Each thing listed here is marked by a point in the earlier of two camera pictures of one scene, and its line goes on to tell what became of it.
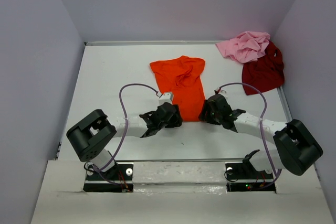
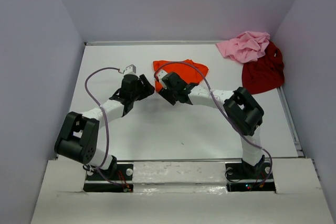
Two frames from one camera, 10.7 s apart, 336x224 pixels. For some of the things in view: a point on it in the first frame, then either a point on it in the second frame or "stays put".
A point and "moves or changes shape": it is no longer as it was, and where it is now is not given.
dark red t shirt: x=268 y=73 stays put
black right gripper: x=206 y=106 -> x=167 y=94
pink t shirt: x=246 y=48 stays put
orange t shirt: x=180 y=76 moves or changes shape
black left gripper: x=176 y=119 -> x=147 y=90
